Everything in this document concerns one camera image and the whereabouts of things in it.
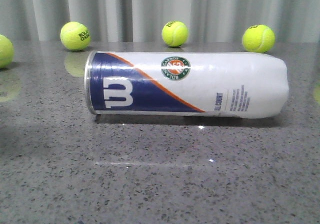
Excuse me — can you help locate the white Wilson tennis ball can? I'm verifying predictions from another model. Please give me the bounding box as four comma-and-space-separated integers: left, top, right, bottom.
84, 51, 289, 119

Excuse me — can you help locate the centre tennis ball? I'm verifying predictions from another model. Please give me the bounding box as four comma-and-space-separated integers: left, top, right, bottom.
162, 21, 189, 47

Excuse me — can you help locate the Roland Garros tennis ball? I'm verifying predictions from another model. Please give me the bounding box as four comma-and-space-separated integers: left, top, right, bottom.
60, 22, 91, 51

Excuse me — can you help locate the right tennis ball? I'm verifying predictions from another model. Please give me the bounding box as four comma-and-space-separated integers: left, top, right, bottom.
242, 25, 276, 53

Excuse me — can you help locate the far left tennis ball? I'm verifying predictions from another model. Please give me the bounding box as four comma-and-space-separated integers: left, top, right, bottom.
0, 35, 14, 69

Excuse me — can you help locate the grey pleated curtain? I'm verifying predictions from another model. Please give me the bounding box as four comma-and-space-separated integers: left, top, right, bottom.
0, 0, 320, 43

